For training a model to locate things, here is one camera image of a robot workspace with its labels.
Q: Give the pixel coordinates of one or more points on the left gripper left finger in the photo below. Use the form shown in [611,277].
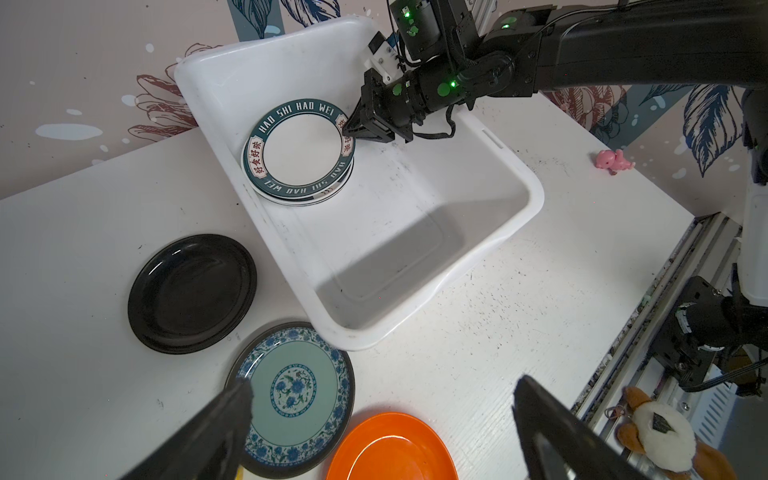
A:
[209,446]

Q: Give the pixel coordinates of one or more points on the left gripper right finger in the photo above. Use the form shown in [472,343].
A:
[554,442]

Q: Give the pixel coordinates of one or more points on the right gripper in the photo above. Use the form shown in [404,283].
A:
[385,112]

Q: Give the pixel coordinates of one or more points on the large green rim plate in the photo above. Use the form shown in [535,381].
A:
[297,149]

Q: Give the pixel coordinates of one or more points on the teal floral patterned plate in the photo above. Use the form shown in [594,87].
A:
[303,397]

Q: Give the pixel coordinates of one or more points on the black round plate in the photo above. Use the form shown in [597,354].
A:
[192,294]

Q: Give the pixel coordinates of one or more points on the green red rim plate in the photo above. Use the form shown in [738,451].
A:
[317,198]

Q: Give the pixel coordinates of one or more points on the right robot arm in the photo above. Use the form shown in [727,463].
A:
[715,44]

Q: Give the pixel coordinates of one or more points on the white plastic bin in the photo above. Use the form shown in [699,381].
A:
[411,218]

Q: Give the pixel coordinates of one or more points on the brown plush toy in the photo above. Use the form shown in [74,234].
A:
[666,438]

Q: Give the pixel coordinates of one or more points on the orange plastic plate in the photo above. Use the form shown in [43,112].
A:
[392,445]

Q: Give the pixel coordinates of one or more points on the pink toy pig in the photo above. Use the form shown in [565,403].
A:
[613,161]

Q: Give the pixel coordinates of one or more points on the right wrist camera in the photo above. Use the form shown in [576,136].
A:
[421,31]

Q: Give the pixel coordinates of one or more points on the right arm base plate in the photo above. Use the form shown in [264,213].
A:
[704,330]

